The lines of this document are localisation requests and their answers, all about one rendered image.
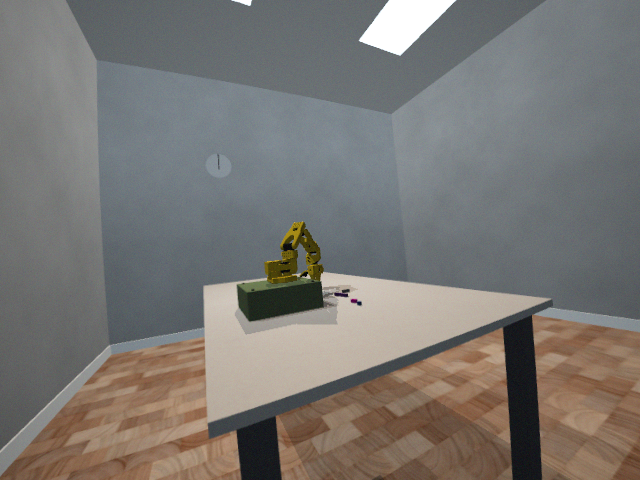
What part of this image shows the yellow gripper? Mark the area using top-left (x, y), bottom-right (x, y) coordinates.
top-left (299, 263), bottom-right (324, 281)

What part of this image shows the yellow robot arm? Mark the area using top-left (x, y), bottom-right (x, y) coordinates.
top-left (267, 222), bottom-right (321, 284)

